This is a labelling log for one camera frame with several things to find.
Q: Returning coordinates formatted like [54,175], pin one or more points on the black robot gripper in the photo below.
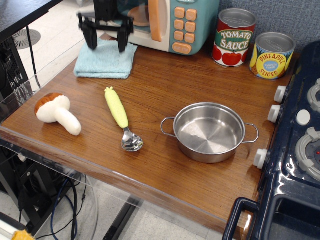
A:
[105,10]

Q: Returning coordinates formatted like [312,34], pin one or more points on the light blue towel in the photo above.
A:
[105,62]

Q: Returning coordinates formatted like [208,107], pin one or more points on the spoon with green handle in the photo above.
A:
[130,142]

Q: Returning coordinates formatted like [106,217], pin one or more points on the white stove knob top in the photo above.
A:
[279,94]

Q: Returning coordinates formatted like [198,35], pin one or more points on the white stove knob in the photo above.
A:
[274,113]
[260,158]
[279,94]

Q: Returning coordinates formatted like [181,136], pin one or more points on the yellow plush object corner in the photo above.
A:
[22,235]

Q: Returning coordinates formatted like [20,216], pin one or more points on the toy microwave teal and cream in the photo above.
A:
[175,26]

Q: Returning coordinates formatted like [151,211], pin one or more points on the black side desk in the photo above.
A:
[16,15]

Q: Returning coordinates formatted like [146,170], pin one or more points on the plush mushroom toy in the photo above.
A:
[55,107]

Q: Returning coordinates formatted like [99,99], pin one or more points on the tomato sauce can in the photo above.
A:
[234,33]

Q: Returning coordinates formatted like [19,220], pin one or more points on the stainless steel pot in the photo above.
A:
[209,132]

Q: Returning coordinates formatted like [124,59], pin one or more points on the clear acrylic table guard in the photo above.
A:
[160,85]

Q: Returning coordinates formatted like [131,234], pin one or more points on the pineapple slices can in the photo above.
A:
[272,54]

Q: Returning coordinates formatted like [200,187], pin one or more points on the white stove knob middle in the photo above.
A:
[274,113]

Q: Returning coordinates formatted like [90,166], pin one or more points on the white stove knob bottom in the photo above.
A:
[260,158]

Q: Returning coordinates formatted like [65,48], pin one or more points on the dark blue toy stove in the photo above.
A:
[288,205]

